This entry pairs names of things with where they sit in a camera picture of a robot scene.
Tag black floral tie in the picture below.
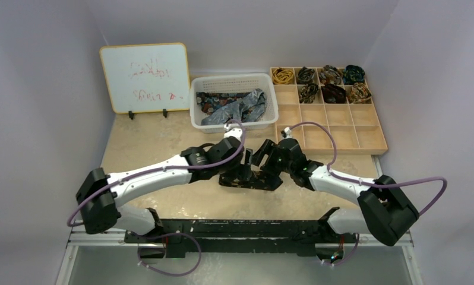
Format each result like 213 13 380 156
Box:
219 169 283 191

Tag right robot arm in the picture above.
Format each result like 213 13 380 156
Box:
251 138 419 246

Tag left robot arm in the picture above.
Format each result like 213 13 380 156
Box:
75 134 246 243

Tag grey blue patterned tie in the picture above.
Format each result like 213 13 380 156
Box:
201 88 267 125

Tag white plastic basket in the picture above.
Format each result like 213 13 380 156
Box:
189 73 279 134

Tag yellow rolled tie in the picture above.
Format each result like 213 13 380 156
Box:
271 67 295 85

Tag dark colourful patterned tie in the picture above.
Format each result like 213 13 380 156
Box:
195 92 248 115

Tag dark olive rolled tie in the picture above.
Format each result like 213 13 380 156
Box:
296 66 315 84

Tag dark maroon rolled tie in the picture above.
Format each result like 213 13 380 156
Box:
321 84 346 104

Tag brown patterned rolled tie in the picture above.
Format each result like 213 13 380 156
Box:
318 65 342 85

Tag orange brown rolled tie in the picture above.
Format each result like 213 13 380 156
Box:
347 83 372 104

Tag dark green rolled tie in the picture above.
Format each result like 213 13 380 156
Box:
342 65 365 85

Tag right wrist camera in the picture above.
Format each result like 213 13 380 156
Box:
280 127 294 139

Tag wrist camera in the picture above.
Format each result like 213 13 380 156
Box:
280 127 294 139
223 124 243 142

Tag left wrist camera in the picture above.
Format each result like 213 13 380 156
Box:
223 124 243 142

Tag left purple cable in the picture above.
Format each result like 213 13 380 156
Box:
67 119 248 237

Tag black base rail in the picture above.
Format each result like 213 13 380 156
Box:
124 215 356 258

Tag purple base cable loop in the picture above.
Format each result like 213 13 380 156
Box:
137 232 203 277

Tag white whiteboard orange frame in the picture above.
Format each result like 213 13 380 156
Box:
99 42 190 114

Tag aluminium rail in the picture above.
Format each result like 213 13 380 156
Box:
69 223 413 246

